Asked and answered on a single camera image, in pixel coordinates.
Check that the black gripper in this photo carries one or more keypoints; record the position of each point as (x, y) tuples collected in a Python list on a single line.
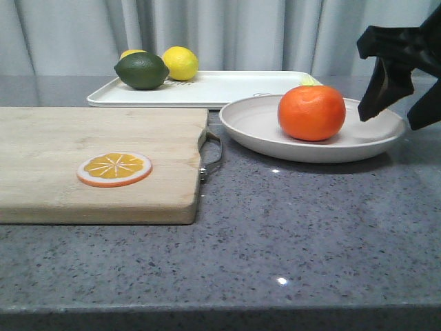
[(398, 52)]

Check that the orange fruit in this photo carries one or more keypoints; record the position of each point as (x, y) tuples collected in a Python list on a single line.
[(311, 113)]

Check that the beige round plate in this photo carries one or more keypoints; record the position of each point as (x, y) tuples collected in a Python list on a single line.
[(253, 123)]

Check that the white rectangular tray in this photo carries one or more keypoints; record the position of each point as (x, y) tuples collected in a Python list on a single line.
[(208, 89)]

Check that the yellow plastic utensil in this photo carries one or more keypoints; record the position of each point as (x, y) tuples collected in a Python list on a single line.
[(309, 81)]

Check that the yellow lemon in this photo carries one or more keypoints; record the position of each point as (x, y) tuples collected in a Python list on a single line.
[(181, 62), (130, 52)]

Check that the green lime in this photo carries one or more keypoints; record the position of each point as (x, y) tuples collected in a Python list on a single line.
[(142, 71)]

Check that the rear yellow lemon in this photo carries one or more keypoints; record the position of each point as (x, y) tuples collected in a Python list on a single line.
[(130, 52)]

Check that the orange slice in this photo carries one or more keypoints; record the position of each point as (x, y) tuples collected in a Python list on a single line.
[(114, 169)]

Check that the wooden cutting board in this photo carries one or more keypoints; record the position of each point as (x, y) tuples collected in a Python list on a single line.
[(42, 148)]

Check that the grey curtain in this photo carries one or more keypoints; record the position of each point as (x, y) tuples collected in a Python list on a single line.
[(88, 37)]

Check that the metal cutting board handle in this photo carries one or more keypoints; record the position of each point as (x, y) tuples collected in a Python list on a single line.
[(211, 154)]

